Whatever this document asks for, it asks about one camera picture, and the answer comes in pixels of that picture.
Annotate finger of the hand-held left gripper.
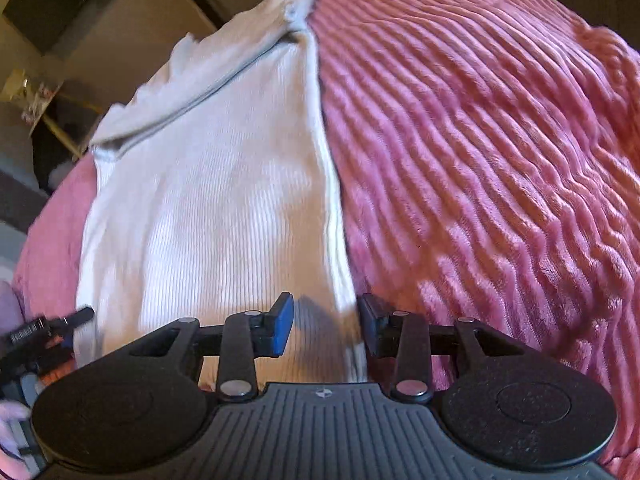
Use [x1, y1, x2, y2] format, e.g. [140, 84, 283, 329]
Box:
[59, 306, 96, 332]

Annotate white ribbed knit top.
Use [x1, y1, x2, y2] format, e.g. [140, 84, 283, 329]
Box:
[74, 0, 372, 392]

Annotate person's left hand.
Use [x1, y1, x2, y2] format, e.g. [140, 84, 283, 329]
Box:
[0, 399, 34, 462]

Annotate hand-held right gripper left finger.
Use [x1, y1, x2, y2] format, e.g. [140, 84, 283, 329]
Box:
[130, 291, 296, 402]

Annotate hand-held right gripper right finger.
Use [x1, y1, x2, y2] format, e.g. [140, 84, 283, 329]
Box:
[356, 293, 522, 404]

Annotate printed paper sheet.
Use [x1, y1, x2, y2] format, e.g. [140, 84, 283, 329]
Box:
[19, 76, 62, 125]

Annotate wooden shelf unit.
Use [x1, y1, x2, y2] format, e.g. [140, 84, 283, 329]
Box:
[0, 0, 321, 161]

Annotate pink ribbed plush blanket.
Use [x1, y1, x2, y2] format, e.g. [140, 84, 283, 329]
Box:
[11, 0, 640, 480]

